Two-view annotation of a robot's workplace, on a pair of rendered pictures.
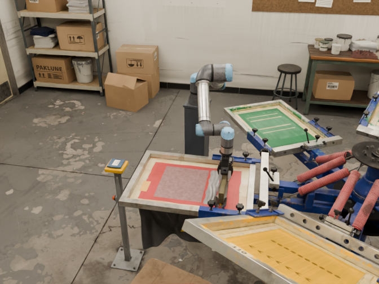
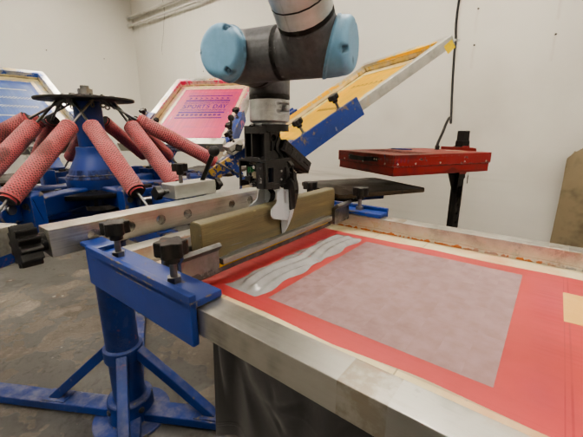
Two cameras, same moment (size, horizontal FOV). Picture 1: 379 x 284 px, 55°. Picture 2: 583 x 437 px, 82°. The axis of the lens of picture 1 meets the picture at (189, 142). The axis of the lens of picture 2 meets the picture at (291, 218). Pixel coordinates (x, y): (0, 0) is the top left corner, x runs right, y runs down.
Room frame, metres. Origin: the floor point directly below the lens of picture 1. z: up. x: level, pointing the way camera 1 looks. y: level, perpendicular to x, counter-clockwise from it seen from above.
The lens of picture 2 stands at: (2.45, 0.11, 1.20)
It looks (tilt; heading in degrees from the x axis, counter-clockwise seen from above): 15 degrees down; 207
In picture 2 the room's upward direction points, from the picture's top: straight up
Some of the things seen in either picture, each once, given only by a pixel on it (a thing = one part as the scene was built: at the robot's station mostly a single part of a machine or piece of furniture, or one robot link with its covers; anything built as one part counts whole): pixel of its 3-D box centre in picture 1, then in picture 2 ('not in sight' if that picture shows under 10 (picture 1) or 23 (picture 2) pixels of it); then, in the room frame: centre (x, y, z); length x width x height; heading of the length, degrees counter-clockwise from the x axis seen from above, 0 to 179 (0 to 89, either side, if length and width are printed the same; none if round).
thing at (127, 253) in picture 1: (122, 216); not in sight; (2.13, 0.51, 0.48); 0.22 x 0.22 x 0.96; 79
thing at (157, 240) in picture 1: (177, 230); not in sight; (1.71, 0.07, 0.74); 0.46 x 0.04 x 0.42; 79
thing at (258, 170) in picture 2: (226, 159); (267, 157); (1.90, -0.23, 1.15); 0.09 x 0.08 x 0.12; 169
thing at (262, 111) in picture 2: (226, 149); (271, 113); (1.89, -0.22, 1.23); 0.08 x 0.08 x 0.05
